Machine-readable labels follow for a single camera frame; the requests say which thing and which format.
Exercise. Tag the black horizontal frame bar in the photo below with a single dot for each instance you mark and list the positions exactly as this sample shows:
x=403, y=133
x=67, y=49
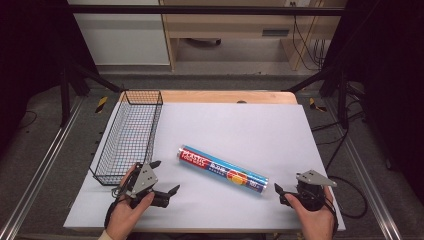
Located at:
x=200, y=10

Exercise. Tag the yellow black tape marker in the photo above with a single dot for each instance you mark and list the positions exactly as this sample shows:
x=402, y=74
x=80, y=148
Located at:
x=315, y=105
x=101, y=104

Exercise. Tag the person's left hand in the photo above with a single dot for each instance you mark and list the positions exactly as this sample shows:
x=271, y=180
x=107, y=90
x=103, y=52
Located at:
x=125, y=216

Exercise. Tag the blue red plastic wrap box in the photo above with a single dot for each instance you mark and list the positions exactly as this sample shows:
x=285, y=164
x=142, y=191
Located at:
x=222, y=169

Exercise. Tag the white cabinet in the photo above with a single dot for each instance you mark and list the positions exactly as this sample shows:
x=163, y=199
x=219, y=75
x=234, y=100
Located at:
x=123, y=36

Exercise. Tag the wooden table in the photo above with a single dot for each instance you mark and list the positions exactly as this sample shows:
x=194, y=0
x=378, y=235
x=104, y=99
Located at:
x=220, y=96

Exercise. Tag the person's right hand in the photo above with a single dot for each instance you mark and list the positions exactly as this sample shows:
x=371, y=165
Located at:
x=313, y=221

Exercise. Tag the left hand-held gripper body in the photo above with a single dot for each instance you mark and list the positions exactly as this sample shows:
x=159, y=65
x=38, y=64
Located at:
x=144, y=176

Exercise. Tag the black curtain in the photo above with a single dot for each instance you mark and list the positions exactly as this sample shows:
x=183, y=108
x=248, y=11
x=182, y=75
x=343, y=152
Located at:
x=30, y=50
x=393, y=83

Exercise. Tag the black chair base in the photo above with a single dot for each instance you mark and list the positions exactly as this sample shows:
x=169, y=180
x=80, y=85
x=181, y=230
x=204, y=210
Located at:
x=203, y=41

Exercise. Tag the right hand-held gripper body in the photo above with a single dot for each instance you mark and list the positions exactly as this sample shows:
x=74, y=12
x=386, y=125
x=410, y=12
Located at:
x=311, y=193

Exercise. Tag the black metal stand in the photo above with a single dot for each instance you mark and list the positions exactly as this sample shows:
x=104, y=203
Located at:
x=65, y=96
x=341, y=96

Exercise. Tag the white table mat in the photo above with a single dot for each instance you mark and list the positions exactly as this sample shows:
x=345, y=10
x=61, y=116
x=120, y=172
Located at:
x=240, y=133

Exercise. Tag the light wooden desk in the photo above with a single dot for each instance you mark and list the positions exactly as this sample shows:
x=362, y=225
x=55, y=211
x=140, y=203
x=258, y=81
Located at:
x=233, y=23

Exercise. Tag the aluminium floor rail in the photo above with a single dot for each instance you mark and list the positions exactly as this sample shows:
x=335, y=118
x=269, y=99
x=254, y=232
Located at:
x=363, y=173
x=40, y=166

